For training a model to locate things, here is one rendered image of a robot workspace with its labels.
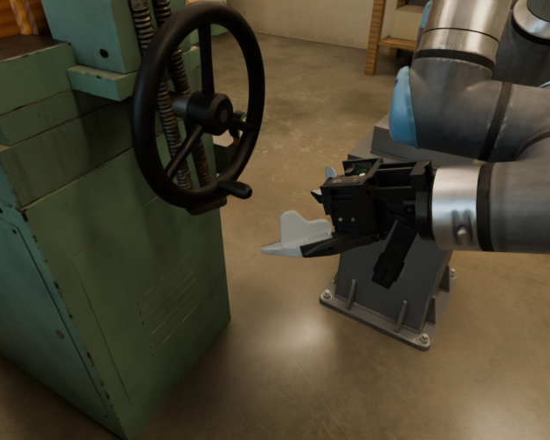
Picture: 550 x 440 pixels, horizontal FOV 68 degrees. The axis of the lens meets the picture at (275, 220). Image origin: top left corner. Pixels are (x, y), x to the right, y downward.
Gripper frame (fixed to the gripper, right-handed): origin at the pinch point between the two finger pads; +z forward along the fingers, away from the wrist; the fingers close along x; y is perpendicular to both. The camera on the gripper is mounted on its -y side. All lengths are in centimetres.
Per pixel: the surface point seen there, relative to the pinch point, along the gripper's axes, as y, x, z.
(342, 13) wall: 6, -342, 132
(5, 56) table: 30.9, 10.7, 25.5
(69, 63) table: 28.0, 3.3, 25.1
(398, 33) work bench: -16, -293, 71
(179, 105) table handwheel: 18.1, -3.1, 14.5
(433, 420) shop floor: -76, -26, -4
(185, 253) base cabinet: -16.4, -12.0, 41.2
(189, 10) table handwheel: 28.7, -1.6, 5.3
